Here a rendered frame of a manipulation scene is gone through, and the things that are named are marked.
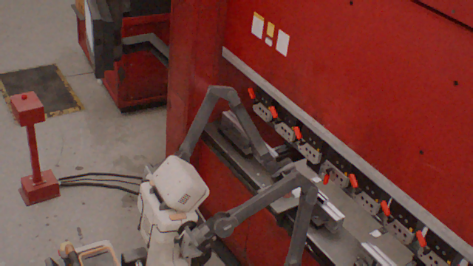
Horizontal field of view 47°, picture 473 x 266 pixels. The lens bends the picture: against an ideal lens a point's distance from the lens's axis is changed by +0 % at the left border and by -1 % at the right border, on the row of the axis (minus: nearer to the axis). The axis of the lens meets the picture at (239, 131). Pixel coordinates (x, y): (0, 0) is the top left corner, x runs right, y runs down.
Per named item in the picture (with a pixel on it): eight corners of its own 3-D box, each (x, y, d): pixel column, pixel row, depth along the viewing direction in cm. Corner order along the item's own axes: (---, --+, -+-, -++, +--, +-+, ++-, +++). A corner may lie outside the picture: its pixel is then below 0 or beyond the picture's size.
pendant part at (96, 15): (86, 41, 335) (82, -15, 314) (105, 41, 339) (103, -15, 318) (94, 79, 302) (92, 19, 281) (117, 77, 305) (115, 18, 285)
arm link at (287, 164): (261, 159, 265) (265, 163, 257) (281, 146, 266) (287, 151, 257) (273, 179, 268) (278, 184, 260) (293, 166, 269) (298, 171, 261)
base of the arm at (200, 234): (183, 227, 224) (195, 247, 216) (198, 214, 224) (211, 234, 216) (194, 235, 230) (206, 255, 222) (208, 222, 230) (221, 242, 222)
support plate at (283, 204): (256, 191, 279) (256, 190, 278) (295, 176, 292) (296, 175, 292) (277, 214, 267) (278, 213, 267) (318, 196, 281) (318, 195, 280)
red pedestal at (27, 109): (18, 190, 400) (1, 94, 352) (51, 179, 413) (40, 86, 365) (26, 206, 388) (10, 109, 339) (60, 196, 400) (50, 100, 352)
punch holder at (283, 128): (273, 128, 293) (278, 103, 284) (286, 125, 298) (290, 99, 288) (290, 144, 284) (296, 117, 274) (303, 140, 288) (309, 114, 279)
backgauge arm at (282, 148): (258, 165, 336) (261, 147, 328) (335, 137, 369) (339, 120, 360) (266, 173, 331) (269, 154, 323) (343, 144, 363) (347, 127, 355)
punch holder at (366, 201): (350, 197, 255) (358, 170, 246) (363, 191, 260) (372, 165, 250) (373, 217, 246) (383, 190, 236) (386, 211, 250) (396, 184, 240)
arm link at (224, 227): (299, 160, 229) (306, 166, 219) (315, 187, 232) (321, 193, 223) (208, 217, 227) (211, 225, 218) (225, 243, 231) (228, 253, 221)
